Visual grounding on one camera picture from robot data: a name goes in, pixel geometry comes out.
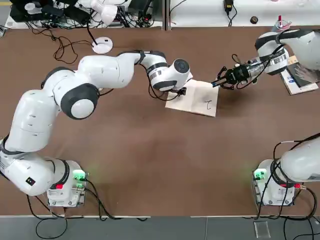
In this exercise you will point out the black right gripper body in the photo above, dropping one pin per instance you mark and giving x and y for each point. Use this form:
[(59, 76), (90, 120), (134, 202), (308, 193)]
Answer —
[(237, 74)]

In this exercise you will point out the white blue-label marker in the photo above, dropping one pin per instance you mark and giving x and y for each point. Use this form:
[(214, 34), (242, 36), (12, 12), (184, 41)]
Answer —
[(217, 83)]

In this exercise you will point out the white lined notebook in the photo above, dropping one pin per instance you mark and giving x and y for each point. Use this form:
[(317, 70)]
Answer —
[(197, 100)]

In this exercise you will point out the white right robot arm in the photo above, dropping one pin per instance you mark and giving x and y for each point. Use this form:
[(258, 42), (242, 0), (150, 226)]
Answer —
[(300, 40)]

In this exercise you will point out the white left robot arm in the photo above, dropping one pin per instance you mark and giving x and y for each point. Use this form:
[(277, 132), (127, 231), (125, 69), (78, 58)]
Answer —
[(100, 72)]

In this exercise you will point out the red marker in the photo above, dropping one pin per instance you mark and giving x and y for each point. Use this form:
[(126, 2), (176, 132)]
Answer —
[(280, 18)]

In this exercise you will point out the dark book with hands cover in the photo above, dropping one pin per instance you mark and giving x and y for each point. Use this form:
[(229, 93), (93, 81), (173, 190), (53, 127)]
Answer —
[(303, 75)]

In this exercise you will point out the black power adapter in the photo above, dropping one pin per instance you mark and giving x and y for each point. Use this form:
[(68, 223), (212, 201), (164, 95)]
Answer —
[(228, 5)]

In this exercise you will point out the white desk lamp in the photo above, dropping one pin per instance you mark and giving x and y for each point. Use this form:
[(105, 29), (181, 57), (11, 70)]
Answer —
[(106, 12)]

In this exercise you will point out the metal floor plate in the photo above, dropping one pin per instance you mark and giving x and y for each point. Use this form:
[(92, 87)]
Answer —
[(262, 230)]

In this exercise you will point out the black laptop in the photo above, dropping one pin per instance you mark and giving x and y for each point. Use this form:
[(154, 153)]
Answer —
[(17, 12)]

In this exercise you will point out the aluminium frame post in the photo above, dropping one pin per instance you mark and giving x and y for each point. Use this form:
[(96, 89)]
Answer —
[(166, 15)]

